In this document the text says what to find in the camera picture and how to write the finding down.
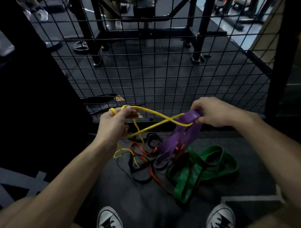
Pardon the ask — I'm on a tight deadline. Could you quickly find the person's left hand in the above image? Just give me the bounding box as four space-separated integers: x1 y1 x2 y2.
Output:
94 106 139 151

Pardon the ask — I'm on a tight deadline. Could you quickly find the person's right hand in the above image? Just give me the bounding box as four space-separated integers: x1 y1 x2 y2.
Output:
190 97 237 128

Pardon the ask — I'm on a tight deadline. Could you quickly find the yellow resistance band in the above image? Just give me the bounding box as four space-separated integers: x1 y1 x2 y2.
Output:
109 105 194 167

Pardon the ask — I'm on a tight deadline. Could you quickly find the purple resistance band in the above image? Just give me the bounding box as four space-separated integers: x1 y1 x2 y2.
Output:
154 109 204 171

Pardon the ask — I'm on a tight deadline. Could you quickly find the person's left forearm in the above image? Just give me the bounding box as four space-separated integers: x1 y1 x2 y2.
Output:
0 139 120 228

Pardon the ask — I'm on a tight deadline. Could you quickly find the person's right forearm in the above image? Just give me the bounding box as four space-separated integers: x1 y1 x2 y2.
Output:
230 110 301 208

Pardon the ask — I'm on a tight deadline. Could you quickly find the black resistance band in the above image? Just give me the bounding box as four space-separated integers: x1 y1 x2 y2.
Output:
128 154 157 185
141 133 163 157

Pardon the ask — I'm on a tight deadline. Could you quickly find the red resistance band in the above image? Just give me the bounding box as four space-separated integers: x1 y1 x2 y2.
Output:
130 141 188 195

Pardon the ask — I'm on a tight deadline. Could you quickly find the green resistance band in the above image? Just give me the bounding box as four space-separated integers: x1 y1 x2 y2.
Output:
166 145 238 204

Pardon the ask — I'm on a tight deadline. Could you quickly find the black weight plate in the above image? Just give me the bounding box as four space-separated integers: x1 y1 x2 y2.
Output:
72 40 89 52

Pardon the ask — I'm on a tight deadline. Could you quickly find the black side panel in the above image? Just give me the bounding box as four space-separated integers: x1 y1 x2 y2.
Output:
0 0 94 181

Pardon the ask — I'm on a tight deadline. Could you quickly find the person's leg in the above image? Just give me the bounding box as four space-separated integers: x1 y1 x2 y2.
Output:
247 204 301 228
103 0 123 31

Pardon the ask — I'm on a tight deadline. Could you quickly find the gym machine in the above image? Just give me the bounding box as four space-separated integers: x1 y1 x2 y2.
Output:
212 0 276 31

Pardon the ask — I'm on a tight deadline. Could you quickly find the person's left white-toed shoe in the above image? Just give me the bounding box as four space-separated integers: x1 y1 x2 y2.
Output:
96 206 124 228

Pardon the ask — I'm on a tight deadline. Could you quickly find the person's white-toed shoe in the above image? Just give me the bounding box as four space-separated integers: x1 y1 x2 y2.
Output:
206 203 236 228
96 206 124 228

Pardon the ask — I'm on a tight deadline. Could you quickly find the person's right white-toed shoe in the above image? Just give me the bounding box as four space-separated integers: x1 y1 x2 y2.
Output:
206 203 236 228

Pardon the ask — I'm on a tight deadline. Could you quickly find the person's right leg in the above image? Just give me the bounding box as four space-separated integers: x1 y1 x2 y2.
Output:
247 204 301 228

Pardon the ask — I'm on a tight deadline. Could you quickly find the black wire mesh fence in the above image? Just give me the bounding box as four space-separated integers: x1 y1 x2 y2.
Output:
24 0 285 123

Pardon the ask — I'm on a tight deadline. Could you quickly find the black strap with tan label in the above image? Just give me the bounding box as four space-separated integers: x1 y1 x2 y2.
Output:
82 93 145 116

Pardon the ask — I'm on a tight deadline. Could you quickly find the black metal rack frame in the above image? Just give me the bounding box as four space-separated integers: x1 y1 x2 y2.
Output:
71 0 228 68

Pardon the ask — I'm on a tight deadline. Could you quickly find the black metal post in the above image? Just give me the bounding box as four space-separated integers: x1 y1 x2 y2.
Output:
264 0 301 118

